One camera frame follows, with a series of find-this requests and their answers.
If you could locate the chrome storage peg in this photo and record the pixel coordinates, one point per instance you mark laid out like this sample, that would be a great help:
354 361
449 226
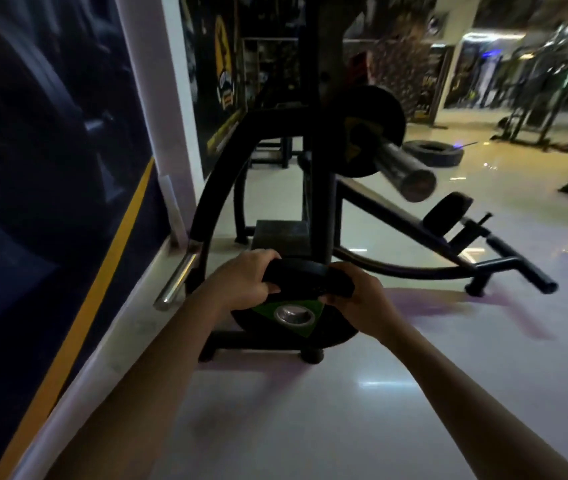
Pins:
176 282

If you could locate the black weight plate green label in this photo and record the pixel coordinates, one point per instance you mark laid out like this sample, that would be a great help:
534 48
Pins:
296 287

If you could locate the person's left hand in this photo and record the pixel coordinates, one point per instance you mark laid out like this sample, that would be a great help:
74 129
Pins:
239 282

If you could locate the large dark wall banner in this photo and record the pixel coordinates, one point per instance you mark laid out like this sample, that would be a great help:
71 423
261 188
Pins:
39 169

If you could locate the person's left fingers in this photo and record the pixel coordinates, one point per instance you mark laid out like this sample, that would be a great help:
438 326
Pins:
264 259

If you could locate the person's right fingers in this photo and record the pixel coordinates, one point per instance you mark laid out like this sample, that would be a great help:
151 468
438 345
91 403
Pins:
342 268

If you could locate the chrome weight sleeve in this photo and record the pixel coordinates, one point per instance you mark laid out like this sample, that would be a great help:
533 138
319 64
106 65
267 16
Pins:
404 169

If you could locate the person's right forearm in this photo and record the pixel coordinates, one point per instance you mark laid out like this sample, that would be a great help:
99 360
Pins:
469 409

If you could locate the black and yellow wall poster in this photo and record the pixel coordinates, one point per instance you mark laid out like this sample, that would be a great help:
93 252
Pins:
219 79

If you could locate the black gym rack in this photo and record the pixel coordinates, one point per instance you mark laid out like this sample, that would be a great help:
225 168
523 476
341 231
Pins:
544 89

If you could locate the person's right hand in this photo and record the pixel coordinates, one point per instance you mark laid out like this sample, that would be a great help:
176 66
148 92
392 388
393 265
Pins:
369 307

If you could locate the black roller pad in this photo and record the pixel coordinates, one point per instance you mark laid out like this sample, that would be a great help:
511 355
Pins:
446 213

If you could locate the black gym machine frame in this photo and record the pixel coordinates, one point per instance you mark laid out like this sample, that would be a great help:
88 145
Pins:
321 214

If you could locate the black rubber tire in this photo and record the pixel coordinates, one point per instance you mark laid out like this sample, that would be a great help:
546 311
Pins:
433 153

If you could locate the black weight plate yellow label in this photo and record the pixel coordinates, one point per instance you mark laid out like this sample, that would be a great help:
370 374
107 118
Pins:
364 119

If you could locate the person's left forearm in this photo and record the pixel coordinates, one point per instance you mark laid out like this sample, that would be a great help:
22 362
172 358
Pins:
149 394

